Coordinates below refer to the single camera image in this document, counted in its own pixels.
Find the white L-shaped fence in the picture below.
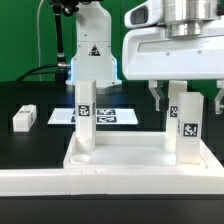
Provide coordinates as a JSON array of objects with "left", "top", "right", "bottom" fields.
[{"left": 0, "top": 167, "right": 224, "bottom": 196}]

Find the black cable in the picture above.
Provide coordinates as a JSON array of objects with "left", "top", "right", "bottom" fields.
[{"left": 15, "top": 64, "right": 59, "bottom": 82}]

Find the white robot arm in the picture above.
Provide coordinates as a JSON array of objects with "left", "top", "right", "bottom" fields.
[{"left": 70, "top": 0, "right": 224, "bottom": 114}]

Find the fiducial marker sheet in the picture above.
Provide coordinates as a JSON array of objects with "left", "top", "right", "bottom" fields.
[{"left": 48, "top": 108, "right": 138, "bottom": 125}]

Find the grey thin cable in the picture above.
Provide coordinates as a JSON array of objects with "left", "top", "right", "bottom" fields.
[{"left": 35, "top": 0, "right": 46, "bottom": 82}]

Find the white desk top tray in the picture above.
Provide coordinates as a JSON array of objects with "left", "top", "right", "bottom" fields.
[{"left": 63, "top": 131, "right": 224, "bottom": 171}]

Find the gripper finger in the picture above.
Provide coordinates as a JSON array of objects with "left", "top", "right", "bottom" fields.
[{"left": 214, "top": 79, "right": 224, "bottom": 114}]

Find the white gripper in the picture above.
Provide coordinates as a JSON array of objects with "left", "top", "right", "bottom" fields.
[{"left": 122, "top": 0, "right": 224, "bottom": 111}]

